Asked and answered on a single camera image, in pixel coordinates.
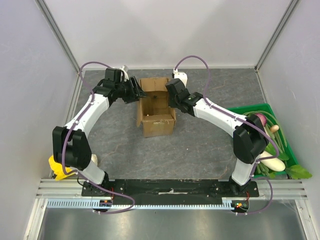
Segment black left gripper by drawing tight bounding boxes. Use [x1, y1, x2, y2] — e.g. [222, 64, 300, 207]
[115, 76, 148, 105]

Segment brown cardboard express box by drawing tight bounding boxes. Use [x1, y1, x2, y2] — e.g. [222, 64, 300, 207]
[136, 77, 176, 138]

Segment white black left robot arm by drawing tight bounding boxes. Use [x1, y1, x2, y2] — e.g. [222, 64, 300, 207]
[52, 65, 146, 197]

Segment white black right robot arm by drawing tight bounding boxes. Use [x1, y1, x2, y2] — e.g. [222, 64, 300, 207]
[165, 78, 269, 197]

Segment purple onion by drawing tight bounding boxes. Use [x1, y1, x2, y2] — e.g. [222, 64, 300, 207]
[255, 113, 267, 126]

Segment green plastic vegetable tray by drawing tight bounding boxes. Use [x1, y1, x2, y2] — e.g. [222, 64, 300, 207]
[229, 103, 289, 178]

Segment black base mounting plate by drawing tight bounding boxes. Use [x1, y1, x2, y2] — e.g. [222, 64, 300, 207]
[81, 178, 260, 197]

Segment brown mushroom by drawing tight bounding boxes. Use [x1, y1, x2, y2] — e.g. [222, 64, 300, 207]
[269, 125, 280, 133]

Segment yellow napa cabbage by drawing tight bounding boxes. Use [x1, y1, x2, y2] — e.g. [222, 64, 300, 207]
[48, 155, 75, 181]

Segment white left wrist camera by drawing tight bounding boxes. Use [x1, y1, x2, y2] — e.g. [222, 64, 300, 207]
[119, 65, 129, 82]

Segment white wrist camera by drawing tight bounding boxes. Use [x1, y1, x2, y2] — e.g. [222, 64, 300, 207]
[119, 65, 129, 82]
[172, 69, 188, 87]

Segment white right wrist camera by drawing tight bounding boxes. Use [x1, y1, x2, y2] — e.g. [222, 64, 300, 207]
[172, 69, 188, 87]

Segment aluminium frame rail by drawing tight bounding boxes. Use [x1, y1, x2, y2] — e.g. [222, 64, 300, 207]
[36, 179, 307, 200]

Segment slotted cable duct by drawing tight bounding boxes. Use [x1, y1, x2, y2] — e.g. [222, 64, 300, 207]
[46, 198, 236, 210]

